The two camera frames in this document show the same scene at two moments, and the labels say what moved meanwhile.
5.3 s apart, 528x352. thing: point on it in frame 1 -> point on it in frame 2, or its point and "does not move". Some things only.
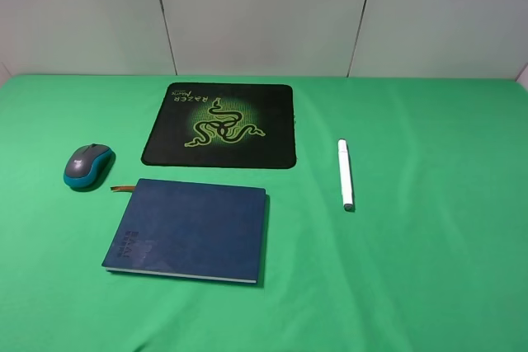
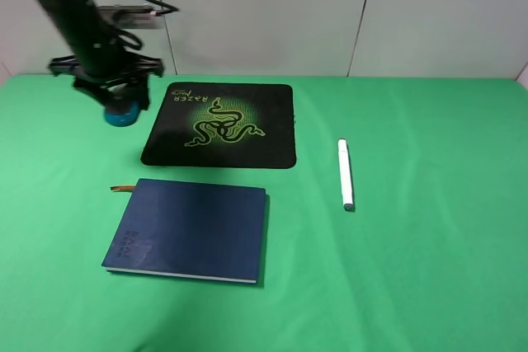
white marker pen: x=346 y=185 does not move
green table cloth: x=433 y=256 does not move
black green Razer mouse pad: x=223 y=125 does not move
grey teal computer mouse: x=88 y=166 -> x=121 y=114
